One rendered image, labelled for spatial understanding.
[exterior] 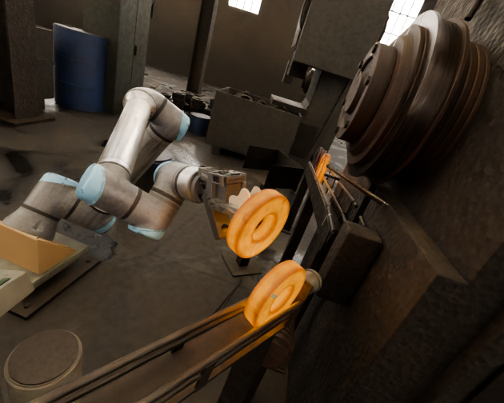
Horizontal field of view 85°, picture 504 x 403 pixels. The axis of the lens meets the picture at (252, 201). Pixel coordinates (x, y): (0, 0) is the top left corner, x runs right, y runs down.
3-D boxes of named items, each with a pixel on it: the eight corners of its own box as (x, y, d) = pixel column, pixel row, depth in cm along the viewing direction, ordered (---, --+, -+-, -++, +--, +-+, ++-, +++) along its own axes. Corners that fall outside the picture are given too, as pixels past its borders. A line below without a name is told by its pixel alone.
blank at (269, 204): (300, 195, 60) (288, 187, 62) (256, 197, 48) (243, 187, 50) (271, 251, 66) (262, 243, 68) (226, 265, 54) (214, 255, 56)
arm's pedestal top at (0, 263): (-42, 265, 112) (-43, 257, 110) (34, 228, 140) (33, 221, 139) (26, 295, 108) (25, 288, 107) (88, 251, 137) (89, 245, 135)
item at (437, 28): (354, 160, 114) (415, 33, 94) (386, 207, 72) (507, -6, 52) (340, 155, 115) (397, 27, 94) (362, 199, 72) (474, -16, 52)
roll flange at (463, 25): (378, 168, 114) (443, 41, 94) (422, 220, 72) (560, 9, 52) (354, 160, 114) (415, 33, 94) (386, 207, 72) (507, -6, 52)
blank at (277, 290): (270, 331, 63) (260, 320, 65) (313, 277, 64) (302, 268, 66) (242, 329, 50) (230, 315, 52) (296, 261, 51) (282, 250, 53)
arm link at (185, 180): (176, 202, 70) (206, 197, 77) (187, 206, 67) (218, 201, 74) (176, 167, 68) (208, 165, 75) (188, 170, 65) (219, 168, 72)
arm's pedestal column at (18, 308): (-58, 281, 112) (-62, 266, 108) (35, 234, 148) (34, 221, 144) (26, 321, 108) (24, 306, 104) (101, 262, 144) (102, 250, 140)
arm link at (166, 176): (169, 197, 83) (186, 169, 85) (194, 209, 75) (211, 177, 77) (144, 182, 76) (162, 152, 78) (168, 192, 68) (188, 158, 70)
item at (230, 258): (246, 247, 191) (279, 149, 161) (262, 274, 171) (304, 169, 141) (218, 249, 181) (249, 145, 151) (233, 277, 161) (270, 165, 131)
